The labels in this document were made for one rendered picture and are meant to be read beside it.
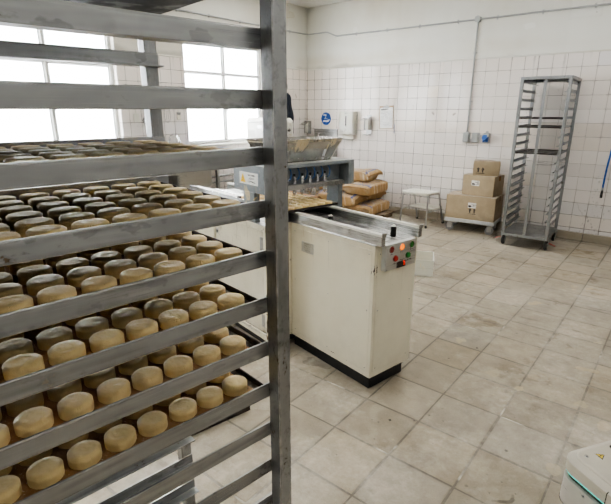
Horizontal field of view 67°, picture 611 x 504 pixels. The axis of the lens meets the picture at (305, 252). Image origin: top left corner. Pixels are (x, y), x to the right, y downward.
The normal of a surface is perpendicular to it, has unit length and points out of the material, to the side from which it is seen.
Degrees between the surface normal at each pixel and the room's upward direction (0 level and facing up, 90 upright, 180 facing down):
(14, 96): 90
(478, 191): 93
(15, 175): 90
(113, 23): 90
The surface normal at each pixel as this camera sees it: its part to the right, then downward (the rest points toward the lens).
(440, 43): -0.63, 0.22
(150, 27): 0.67, 0.22
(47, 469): 0.00, -0.96
